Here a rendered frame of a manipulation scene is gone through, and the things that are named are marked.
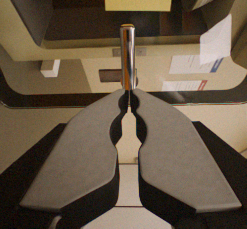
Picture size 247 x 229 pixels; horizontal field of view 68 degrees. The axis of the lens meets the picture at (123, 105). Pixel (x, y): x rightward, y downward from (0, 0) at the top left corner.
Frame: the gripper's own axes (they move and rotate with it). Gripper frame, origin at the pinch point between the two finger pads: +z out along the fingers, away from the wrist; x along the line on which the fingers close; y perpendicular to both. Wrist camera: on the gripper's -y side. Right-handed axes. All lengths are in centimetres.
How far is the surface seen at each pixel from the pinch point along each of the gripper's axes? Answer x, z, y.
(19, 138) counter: -26.2, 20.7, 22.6
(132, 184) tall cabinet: -3, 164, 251
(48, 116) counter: -26, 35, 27
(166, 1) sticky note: 4.4, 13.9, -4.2
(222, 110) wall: 73, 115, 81
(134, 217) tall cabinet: -1, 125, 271
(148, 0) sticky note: 2.3, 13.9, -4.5
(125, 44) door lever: -0.3, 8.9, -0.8
